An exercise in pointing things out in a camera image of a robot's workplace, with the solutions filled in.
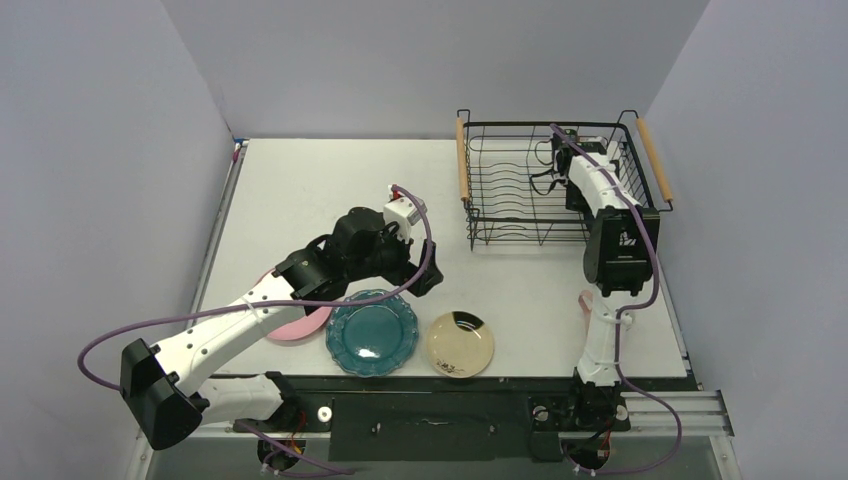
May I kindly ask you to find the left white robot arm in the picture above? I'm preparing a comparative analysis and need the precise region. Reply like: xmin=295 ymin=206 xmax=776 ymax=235
xmin=119 ymin=197 xmax=443 ymax=450

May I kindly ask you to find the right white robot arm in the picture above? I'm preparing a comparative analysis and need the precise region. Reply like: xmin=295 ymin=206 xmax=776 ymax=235
xmin=551 ymin=132 xmax=659 ymax=429

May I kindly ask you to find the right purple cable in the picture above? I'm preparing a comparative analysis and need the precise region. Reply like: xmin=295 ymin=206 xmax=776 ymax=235
xmin=548 ymin=123 xmax=684 ymax=477

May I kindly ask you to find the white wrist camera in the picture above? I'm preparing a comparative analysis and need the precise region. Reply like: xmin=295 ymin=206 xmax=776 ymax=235
xmin=577 ymin=136 xmax=607 ymax=155
xmin=383 ymin=185 xmax=427 ymax=245

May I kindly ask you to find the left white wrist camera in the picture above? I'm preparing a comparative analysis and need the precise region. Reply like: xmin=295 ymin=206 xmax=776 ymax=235
xmin=383 ymin=185 xmax=427 ymax=245

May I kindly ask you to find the purple cable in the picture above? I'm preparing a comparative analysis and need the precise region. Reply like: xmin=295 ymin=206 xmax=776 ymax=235
xmin=548 ymin=123 xmax=684 ymax=477
xmin=77 ymin=184 xmax=435 ymax=393

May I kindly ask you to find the pink plate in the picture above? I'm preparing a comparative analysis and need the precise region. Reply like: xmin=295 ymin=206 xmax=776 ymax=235
xmin=249 ymin=269 xmax=332 ymax=342

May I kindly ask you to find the cream plate with black accent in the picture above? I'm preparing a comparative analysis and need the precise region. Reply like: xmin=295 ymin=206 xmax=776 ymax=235
xmin=425 ymin=311 xmax=495 ymax=379

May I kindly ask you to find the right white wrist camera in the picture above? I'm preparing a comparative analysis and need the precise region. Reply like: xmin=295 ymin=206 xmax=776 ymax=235
xmin=577 ymin=136 xmax=607 ymax=155

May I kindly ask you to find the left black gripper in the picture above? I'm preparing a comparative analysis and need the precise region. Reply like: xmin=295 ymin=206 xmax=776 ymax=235
xmin=347 ymin=219 xmax=442 ymax=296

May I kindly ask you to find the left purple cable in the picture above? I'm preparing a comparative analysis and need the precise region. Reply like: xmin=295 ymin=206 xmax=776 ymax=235
xmin=77 ymin=184 xmax=435 ymax=393

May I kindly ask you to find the teal scalloped plate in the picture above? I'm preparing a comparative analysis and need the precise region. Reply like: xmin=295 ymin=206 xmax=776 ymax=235
xmin=325 ymin=289 xmax=419 ymax=378

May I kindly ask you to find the black wire dish rack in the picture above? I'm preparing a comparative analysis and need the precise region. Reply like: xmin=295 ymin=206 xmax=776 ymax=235
xmin=455 ymin=109 xmax=654 ymax=248

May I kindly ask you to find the pink mug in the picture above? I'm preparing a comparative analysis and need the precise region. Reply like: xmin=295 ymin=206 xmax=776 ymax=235
xmin=578 ymin=290 xmax=593 ymax=330

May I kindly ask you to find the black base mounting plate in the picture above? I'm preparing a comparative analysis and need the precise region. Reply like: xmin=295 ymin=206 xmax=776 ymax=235
xmin=235 ymin=376 xmax=632 ymax=462

